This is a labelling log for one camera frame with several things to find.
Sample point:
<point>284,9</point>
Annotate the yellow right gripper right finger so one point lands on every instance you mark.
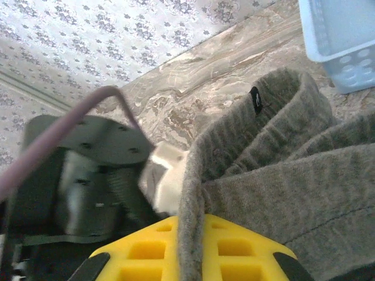
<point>234,263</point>

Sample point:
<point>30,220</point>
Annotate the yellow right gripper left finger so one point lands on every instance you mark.
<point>146,263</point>

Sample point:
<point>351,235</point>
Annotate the grey knit garment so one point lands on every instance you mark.
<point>293,190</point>

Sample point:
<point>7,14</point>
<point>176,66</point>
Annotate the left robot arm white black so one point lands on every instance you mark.
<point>88,140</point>

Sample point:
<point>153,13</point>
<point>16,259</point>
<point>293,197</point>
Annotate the light blue plastic basket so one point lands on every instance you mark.
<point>337,29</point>

